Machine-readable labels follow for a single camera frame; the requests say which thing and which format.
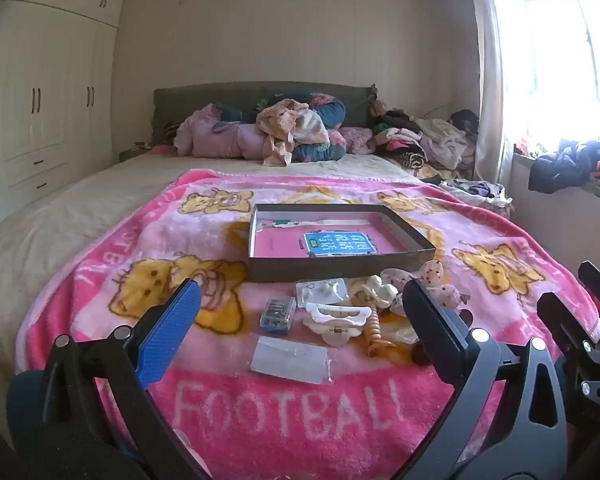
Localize lilac padded jacket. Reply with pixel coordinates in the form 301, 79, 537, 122
174, 103, 267, 158

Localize dark teal floral quilt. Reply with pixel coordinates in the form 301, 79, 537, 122
215, 91, 349, 163

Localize pile of clothes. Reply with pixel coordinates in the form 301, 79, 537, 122
370, 100, 481, 182

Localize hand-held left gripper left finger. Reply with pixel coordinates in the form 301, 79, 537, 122
42, 277, 213, 480

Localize small clear blue box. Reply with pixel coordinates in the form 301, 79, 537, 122
260, 296, 297, 335

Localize white dotted fuzzy hair clip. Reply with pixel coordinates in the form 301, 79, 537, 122
380, 267, 417, 292
439, 284, 472, 309
420, 259, 444, 286

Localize clear plastic wrapper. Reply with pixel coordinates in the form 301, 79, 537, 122
380, 322, 423, 346

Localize window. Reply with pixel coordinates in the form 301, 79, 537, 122
490, 0, 600, 151

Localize clear plastic packet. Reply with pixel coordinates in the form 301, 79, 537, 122
250, 336, 333, 386

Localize cream bow hair clip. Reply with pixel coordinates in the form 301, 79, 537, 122
362, 275, 398, 309

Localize white jewelry card packet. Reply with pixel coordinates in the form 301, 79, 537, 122
295, 277, 351, 308

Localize white wardrobe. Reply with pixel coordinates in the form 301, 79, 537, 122
0, 0, 126, 233

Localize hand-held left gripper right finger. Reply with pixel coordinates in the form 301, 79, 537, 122
401, 278, 571, 480

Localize white bag of clothes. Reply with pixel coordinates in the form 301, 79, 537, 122
439, 178, 513, 213

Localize pink printed blanket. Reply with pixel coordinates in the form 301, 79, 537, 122
15, 169, 600, 480

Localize cream curtain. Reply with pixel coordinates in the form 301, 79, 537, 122
467, 0, 515, 186

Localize pink fuzzy garment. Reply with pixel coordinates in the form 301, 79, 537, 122
330, 127, 377, 156

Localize shallow brown cardboard box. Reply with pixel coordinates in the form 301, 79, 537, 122
247, 203, 437, 283

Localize cream floral cloth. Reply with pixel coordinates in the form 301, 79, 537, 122
256, 100, 331, 167

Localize orange spiral hair tie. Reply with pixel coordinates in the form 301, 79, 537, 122
364, 309, 398, 358

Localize white hair claw clip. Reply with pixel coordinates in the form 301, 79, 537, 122
302, 305, 371, 347

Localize dark clothes on windowsill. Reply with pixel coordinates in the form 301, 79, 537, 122
527, 139, 600, 196

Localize pile of bedding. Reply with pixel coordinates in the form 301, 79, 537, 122
151, 81, 378, 148

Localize bed with cream sheet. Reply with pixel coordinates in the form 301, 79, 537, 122
0, 150, 511, 376

